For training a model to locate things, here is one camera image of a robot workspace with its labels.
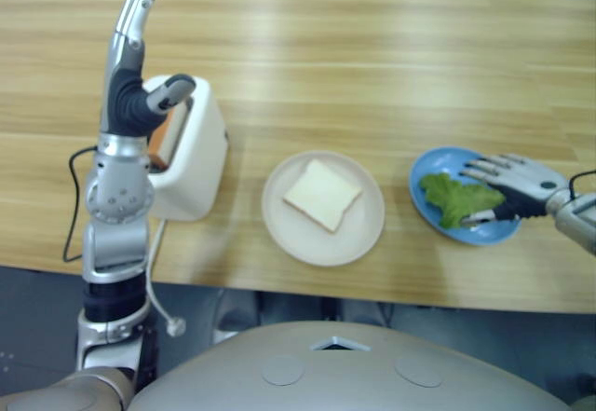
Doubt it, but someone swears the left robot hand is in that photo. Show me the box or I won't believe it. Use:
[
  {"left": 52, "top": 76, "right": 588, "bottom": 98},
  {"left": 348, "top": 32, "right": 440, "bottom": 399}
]
[{"left": 99, "top": 0, "right": 196, "bottom": 138}]

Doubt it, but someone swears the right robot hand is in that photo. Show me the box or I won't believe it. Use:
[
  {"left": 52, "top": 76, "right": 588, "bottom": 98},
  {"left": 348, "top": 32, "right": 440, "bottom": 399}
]
[{"left": 459, "top": 152, "right": 572, "bottom": 227}]

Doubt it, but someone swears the green lettuce leaf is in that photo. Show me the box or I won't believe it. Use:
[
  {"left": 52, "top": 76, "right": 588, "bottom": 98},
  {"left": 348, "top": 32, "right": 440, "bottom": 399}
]
[{"left": 418, "top": 171, "right": 507, "bottom": 230}]

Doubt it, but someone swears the blue plate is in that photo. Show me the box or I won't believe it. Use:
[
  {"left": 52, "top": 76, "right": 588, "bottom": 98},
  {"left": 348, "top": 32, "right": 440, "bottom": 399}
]
[{"left": 408, "top": 145, "right": 523, "bottom": 247}]

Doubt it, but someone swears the cream toaster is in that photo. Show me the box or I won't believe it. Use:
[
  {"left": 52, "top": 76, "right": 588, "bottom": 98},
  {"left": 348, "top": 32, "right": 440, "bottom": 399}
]
[{"left": 139, "top": 75, "right": 231, "bottom": 223}]

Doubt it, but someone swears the beige plate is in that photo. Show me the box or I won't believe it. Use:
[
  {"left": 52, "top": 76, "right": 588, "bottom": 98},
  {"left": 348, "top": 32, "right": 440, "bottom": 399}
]
[{"left": 260, "top": 149, "right": 386, "bottom": 268}]

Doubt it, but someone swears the robot body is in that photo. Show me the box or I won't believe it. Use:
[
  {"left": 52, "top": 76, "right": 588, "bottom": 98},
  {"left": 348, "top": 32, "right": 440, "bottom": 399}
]
[{"left": 124, "top": 321, "right": 575, "bottom": 411}]

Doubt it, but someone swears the black cable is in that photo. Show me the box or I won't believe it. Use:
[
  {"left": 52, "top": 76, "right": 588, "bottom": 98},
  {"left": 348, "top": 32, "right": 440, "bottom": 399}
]
[
  {"left": 61, "top": 145, "right": 100, "bottom": 263},
  {"left": 567, "top": 170, "right": 596, "bottom": 199}
]

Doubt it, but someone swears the white cord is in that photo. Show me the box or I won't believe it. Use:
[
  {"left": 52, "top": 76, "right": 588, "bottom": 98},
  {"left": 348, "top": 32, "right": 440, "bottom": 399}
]
[{"left": 144, "top": 218, "right": 188, "bottom": 337}]

